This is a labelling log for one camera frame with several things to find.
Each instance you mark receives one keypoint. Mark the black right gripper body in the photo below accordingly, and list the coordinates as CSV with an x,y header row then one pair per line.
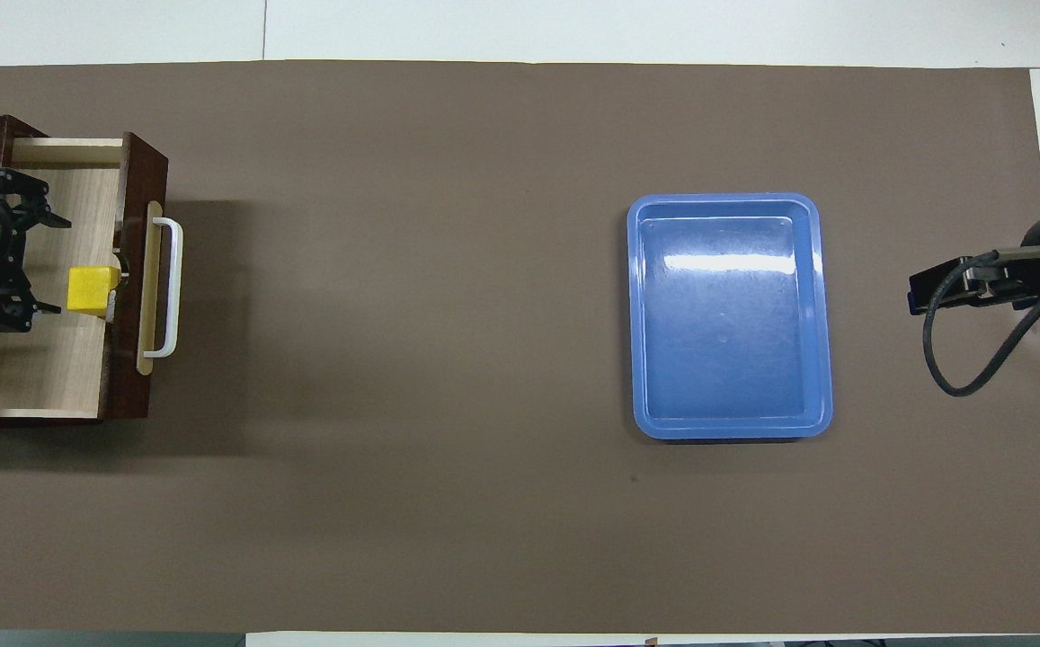
x,y
1009,286

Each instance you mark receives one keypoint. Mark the dark wooden drawer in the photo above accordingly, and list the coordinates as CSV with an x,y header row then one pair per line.
x,y
52,359

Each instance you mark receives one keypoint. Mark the yellow cube block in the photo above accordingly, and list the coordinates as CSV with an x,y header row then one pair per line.
x,y
90,291

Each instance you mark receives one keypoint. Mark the blue plastic tray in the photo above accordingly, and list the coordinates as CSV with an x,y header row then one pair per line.
x,y
726,341

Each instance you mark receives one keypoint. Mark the brown table mat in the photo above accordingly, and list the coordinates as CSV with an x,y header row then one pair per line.
x,y
448,404

